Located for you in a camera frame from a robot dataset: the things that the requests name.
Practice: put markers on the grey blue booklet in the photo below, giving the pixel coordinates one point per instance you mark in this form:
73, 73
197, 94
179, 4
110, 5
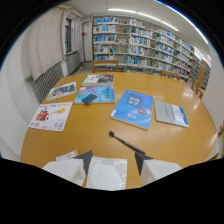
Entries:
170, 113

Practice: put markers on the blue chemistry textbook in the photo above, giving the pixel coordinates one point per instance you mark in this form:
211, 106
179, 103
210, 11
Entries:
132, 109

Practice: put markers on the clear plastic packet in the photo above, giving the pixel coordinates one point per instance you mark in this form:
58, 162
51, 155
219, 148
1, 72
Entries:
106, 173

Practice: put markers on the grey photo leaflet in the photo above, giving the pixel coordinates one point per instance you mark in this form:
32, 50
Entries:
62, 91

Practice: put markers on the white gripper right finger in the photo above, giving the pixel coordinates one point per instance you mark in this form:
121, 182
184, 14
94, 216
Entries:
156, 170

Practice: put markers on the dark cover book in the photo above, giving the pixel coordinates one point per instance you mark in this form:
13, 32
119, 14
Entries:
98, 80

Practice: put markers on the wooden chair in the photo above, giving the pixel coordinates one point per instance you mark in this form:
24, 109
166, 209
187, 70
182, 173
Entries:
105, 66
170, 75
198, 87

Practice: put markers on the white curtain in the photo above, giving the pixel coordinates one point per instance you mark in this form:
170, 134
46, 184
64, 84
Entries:
45, 43

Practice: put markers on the small dark blue case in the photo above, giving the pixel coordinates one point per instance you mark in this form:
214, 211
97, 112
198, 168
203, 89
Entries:
89, 98

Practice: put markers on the window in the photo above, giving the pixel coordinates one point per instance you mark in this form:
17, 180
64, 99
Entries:
68, 35

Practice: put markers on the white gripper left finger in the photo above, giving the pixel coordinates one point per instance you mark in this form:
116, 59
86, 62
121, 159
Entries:
66, 169

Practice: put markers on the grey radiator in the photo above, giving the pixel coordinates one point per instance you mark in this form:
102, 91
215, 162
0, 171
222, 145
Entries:
48, 80

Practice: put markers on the light blue colourful book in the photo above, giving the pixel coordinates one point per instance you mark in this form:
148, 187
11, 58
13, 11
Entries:
100, 95

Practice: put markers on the black pen stick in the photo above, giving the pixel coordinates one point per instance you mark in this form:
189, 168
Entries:
126, 143

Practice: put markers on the long library bookshelf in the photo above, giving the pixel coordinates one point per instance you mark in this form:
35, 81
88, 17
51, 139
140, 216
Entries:
146, 45

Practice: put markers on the white orange EMS flyer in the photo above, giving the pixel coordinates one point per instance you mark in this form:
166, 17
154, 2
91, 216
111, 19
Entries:
50, 116

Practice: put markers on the small white orange card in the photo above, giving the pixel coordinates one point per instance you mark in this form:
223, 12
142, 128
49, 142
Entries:
66, 156

